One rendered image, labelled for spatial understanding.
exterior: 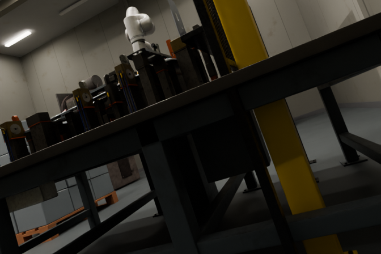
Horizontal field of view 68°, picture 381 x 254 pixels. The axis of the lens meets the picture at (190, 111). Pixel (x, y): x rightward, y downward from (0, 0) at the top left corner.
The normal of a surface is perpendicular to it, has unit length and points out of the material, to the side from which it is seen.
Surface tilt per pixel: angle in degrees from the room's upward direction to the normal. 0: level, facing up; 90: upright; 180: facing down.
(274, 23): 90
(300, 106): 90
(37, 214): 90
